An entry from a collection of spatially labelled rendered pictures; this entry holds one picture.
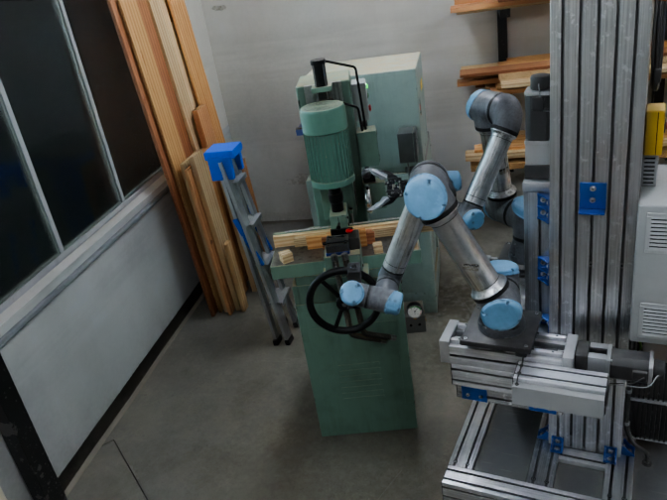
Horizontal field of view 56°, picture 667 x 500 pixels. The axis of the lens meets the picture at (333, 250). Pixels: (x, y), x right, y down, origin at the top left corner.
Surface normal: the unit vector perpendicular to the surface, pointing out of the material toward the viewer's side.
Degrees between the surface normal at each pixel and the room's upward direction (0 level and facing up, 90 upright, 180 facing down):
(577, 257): 90
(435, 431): 0
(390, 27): 90
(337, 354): 90
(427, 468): 0
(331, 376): 90
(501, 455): 0
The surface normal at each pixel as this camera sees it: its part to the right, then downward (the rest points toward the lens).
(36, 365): 0.97, -0.05
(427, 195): -0.28, 0.35
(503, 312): -0.13, 0.56
